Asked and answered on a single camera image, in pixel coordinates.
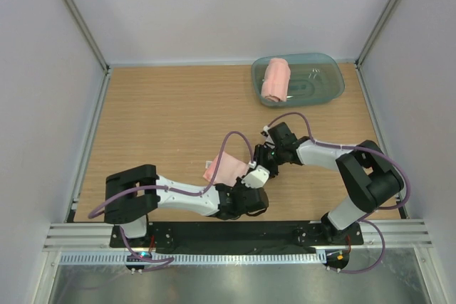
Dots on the aluminium front rail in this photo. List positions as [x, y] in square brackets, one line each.
[404, 233]

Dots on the coral pink printed towel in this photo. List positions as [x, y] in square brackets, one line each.
[230, 168]

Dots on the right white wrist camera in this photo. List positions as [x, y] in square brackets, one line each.
[265, 131]

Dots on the left aluminium frame post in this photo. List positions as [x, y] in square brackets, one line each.
[86, 34]

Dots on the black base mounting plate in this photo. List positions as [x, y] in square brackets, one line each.
[239, 238]

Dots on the blue translucent plastic tub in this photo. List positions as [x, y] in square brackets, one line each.
[315, 79]

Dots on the white slotted cable duct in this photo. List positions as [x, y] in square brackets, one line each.
[126, 259]

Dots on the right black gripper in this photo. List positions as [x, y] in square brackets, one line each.
[259, 157]

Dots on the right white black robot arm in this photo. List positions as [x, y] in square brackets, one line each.
[370, 177]

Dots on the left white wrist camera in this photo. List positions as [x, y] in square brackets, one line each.
[256, 178]

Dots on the aluminium frame post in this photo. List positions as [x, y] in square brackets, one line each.
[86, 34]
[380, 24]

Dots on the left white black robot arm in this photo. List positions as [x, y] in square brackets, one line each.
[132, 194]

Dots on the light pink towel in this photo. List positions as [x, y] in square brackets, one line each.
[276, 80]

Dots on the right aluminium frame post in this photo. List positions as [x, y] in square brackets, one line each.
[380, 24]

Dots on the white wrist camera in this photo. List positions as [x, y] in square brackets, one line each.
[256, 178]
[265, 131]

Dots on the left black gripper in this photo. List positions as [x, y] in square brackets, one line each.
[239, 184]

